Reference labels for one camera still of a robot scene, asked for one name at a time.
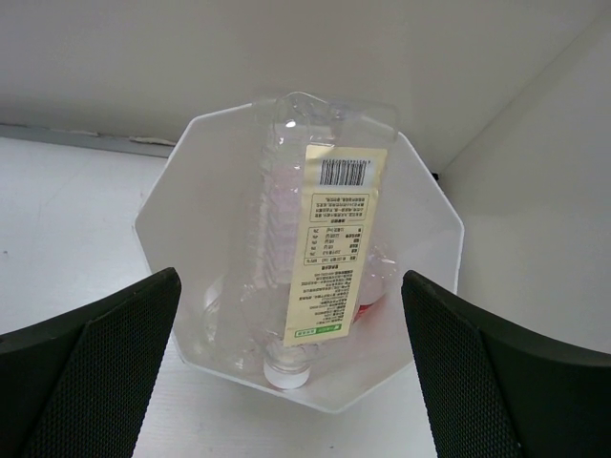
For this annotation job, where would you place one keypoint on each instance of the red label plastic bottle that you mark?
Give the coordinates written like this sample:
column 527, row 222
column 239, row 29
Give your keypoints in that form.
column 379, row 272

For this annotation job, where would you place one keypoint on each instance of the white plastic bin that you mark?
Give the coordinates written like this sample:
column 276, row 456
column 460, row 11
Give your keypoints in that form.
column 196, row 203

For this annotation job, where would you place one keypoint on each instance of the clear bottle without label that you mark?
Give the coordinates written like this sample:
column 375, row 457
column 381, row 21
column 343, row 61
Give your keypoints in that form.
column 223, row 325

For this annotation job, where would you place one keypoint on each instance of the large green label bottle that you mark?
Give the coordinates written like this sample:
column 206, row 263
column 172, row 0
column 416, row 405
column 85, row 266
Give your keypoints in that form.
column 312, row 220

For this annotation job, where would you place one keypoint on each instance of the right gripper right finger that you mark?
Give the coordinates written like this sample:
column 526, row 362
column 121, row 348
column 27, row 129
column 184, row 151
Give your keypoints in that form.
column 493, row 388

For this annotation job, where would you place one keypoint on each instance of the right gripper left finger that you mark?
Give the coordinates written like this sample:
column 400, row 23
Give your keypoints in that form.
column 79, row 384

